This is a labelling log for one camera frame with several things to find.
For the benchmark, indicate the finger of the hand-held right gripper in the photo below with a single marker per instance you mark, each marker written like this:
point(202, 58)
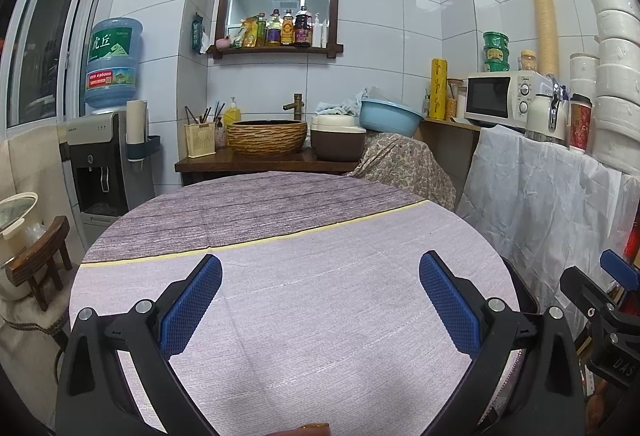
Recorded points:
point(585, 293)
point(622, 273)

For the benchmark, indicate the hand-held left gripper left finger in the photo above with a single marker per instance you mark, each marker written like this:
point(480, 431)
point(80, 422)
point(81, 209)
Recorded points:
point(192, 301)

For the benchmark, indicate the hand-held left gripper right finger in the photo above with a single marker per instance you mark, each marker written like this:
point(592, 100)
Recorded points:
point(450, 301)

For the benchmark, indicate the person's right hand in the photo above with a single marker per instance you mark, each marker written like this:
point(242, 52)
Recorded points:
point(596, 401)

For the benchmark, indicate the person's left hand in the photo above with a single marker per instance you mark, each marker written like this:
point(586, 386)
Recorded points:
point(302, 430)

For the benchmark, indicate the white crinkled cloth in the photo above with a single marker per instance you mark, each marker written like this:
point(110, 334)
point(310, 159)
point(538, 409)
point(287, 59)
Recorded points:
point(525, 196)

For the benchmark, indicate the pink purple tablecloth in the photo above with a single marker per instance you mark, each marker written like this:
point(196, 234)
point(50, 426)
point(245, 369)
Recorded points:
point(310, 316)

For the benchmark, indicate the dark wooden counter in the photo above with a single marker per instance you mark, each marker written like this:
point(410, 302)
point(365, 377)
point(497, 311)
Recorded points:
point(210, 164)

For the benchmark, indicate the floral patterned cloth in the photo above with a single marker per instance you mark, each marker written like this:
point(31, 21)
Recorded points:
point(400, 166)

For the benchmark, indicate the light wooden cabinet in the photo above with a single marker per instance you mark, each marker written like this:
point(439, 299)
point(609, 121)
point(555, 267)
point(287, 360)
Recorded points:
point(450, 151)

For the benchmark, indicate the red paper cup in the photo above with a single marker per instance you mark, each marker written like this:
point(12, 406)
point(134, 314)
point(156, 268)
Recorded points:
point(580, 126)

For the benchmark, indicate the beige utensil holder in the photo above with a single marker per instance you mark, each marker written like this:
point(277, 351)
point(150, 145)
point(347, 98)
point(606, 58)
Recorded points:
point(200, 141)

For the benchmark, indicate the small dark wooden stool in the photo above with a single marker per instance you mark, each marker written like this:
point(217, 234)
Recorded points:
point(37, 248)

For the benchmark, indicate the grey water dispenser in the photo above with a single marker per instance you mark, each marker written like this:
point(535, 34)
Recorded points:
point(100, 166)

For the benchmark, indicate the small brown pump bottle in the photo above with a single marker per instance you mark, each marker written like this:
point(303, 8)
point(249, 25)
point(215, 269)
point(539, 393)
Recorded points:
point(220, 136)

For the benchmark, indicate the white thermos jug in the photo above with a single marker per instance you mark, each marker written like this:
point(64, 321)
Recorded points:
point(540, 116)

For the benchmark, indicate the woven pattern sink bowl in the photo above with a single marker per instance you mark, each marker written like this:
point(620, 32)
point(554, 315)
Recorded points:
point(265, 139)

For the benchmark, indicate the white cup dispenser tube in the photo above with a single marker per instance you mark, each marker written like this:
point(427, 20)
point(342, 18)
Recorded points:
point(136, 126)

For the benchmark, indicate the bundle of chopsticks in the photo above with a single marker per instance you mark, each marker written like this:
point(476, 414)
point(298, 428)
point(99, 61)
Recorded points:
point(205, 114)

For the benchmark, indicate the yellow soap bottle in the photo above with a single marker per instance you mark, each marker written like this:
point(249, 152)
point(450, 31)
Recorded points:
point(231, 116)

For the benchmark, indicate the light blue plastic basin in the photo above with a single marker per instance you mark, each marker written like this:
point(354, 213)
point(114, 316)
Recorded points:
point(390, 119)

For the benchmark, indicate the brown cream rice cooker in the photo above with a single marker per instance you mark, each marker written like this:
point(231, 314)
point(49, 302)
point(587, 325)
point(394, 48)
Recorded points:
point(337, 144)

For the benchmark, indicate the cream pot with glass lid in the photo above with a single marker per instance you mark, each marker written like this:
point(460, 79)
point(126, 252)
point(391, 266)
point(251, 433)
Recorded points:
point(15, 213)

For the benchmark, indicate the glass storage jar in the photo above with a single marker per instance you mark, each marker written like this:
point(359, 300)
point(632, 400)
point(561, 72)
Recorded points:
point(456, 101)

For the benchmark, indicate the white microwave oven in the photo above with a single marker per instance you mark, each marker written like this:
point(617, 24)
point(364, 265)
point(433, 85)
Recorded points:
point(492, 99)

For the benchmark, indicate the yellow wrapped roll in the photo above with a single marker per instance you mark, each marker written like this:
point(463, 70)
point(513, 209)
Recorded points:
point(438, 89)

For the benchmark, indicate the bronze faucet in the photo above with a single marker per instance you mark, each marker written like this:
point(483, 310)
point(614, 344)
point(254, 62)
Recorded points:
point(298, 109)

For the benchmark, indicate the pale blue towel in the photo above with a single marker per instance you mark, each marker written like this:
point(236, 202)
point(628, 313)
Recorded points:
point(345, 106)

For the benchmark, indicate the beige lidded jar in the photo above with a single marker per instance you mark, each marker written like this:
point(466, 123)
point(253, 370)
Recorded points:
point(528, 61)

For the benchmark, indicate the green instant noodle bowl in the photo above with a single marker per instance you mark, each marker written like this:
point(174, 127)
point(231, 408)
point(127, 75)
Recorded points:
point(496, 39)
point(497, 66)
point(496, 53)

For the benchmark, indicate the blue water jug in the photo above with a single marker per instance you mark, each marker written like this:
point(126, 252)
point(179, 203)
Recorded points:
point(112, 66)

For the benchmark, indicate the tall stack of paper cups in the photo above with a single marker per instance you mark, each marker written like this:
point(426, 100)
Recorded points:
point(546, 26)

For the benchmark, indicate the small pink cup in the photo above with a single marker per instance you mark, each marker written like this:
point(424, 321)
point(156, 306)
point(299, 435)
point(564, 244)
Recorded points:
point(223, 43)

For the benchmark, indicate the yellow seasoning packet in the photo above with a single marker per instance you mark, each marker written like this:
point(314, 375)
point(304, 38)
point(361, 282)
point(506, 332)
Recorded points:
point(246, 36)

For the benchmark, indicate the green capped bottle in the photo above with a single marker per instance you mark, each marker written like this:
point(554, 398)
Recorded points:
point(261, 31)

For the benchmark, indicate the purple label oil bottle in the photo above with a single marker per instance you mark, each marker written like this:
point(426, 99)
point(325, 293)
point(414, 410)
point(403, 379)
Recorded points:
point(273, 32)

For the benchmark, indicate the amber sauce bottle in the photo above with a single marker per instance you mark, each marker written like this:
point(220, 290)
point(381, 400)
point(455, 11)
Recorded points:
point(287, 31)

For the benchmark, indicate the aluminium framed window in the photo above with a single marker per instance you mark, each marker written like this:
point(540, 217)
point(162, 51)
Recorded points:
point(45, 51)

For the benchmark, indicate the slim white bottle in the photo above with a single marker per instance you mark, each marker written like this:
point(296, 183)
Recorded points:
point(325, 35)

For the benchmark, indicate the white pump bottle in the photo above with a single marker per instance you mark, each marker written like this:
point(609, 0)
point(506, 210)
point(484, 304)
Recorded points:
point(317, 35)

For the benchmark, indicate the green wall tissue holder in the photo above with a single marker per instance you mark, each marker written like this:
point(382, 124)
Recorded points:
point(199, 32)

